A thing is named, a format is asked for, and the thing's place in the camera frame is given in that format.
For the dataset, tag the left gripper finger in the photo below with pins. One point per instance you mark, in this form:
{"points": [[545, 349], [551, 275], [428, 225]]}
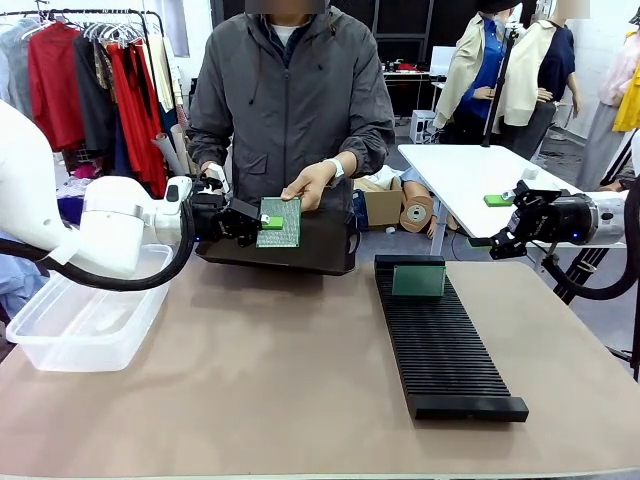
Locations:
{"points": [[272, 222], [246, 237]]}

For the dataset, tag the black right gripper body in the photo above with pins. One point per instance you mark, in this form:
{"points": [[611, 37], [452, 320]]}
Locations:
{"points": [[555, 217]]}

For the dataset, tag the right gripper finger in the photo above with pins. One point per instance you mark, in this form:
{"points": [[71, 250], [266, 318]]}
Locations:
{"points": [[497, 200], [507, 240]]}

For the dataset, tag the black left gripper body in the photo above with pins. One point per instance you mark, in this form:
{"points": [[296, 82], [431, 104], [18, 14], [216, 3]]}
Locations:
{"points": [[212, 220]]}

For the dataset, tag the green PCB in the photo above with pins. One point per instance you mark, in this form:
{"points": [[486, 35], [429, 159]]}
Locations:
{"points": [[417, 281], [291, 235]]}

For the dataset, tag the black plastic tray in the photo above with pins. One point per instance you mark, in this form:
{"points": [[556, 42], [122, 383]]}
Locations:
{"points": [[320, 245]]}

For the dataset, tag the person's left forearm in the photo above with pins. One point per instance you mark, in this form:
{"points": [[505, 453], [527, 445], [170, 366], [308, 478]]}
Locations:
{"points": [[367, 152]]}

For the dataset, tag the person's right forearm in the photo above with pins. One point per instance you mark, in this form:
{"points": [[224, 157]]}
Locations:
{"points": [[210, 145]]}

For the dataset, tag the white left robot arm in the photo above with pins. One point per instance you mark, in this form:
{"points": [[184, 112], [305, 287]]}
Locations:
{"points": [[30, 200]]}

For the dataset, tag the person's left hand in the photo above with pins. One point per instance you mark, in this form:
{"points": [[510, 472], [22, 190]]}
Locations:
{"points": [[312, 187]]}

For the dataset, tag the person's right hand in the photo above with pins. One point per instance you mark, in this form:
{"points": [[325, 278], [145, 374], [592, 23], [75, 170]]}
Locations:
{"points": [[207, 166]]}

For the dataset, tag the white table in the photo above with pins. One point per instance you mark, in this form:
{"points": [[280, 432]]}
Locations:
{"points": [[450, 170]]}

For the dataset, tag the black tripod legs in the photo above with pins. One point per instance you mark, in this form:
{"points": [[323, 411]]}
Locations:
{"points": [[580, 272]]}

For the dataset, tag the beige paper roll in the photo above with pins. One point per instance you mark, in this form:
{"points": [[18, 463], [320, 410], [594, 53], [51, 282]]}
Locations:
{"points": [[167, 155], [181, 142]]}

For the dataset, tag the cardboard spool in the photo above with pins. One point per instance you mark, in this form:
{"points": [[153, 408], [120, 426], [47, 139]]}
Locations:
{"points": [[415, 215]]}

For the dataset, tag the white wristband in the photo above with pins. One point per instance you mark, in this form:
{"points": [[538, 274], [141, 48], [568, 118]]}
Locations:
{"points": [[336, 167]]}

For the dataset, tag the white crate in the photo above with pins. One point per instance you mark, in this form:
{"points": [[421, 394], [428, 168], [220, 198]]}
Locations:
{"points": [[420, 125]]}

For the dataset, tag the navy garment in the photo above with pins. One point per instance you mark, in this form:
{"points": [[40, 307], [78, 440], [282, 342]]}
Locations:
{"points": [[125, 155]]}

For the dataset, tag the black tripod pole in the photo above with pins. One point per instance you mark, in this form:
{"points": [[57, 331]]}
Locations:
{"points": [[500, 90]]}

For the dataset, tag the cardboard box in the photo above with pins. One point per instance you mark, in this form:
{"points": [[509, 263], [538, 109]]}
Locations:
{"points": [[382, 205]]}

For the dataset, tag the person in grey jacket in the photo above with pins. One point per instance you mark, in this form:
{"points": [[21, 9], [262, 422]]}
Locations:
{"points": [[285, 100]]}

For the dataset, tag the black storage case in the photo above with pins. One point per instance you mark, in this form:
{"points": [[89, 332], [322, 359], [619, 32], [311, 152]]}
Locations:
{"points": [[194, 97]]}

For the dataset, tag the mannequin with cream jacket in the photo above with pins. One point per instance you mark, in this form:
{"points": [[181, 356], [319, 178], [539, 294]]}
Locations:
{"points": [[525, 75]]}

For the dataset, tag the black slotted PCB rack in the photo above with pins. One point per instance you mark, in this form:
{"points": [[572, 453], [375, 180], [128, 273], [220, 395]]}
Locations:
{"points": [[440, 350]]}

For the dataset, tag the long red dress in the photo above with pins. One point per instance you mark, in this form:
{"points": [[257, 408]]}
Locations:
{"points": [[135, 115]]}

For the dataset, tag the yellow garment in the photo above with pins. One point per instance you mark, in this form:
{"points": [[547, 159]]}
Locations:
{"points": [[630, 105]]}

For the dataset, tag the clothes pile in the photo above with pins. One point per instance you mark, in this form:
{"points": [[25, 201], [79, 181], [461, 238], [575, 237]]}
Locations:
{"points": [[80, 185]]}

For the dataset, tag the mannequin with beige coat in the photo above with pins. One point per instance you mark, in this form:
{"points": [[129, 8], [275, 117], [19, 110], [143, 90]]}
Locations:
{"points": [[467, 55]]}

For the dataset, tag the white board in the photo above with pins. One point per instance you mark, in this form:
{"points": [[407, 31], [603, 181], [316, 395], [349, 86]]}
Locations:
{"points": [[442, 60]]}

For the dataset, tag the cream garment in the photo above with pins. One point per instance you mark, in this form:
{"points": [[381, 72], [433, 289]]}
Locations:
{"points": [[162, 75]]}

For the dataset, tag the mannequin with pink garment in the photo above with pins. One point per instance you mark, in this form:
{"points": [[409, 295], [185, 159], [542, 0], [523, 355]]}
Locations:
{"points": [[612, 75]]}

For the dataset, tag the dark grey coat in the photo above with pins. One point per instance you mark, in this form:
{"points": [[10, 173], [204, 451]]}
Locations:
{"points": [[95, 115]]}

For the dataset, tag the red cloth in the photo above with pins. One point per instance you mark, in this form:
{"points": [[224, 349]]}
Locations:
{"points": [[407, 66]]}

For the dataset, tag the black shelf unit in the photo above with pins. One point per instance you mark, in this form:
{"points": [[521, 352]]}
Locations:
{"points": [[405, 40]]}

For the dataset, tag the clear plastic box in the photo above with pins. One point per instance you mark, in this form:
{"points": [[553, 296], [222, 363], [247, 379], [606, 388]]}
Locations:
{"points": [[75, 352]]}

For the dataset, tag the red shirt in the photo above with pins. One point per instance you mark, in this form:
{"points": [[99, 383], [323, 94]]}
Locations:
{"points": [[52, 85]]}

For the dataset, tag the blue cloth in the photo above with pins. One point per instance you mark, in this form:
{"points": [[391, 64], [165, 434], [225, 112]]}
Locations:
{"points": [[15, 295]]}

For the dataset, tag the black metal clothes rack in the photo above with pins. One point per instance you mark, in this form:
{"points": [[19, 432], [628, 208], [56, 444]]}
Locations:
{"points": [[100, 11]]}

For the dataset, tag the light blue shirt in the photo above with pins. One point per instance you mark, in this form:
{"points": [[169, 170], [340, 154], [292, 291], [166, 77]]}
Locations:
{"points": [[17, 65]]}

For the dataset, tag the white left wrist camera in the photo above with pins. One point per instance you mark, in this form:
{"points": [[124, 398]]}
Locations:
{"points": [[220, 177]]}

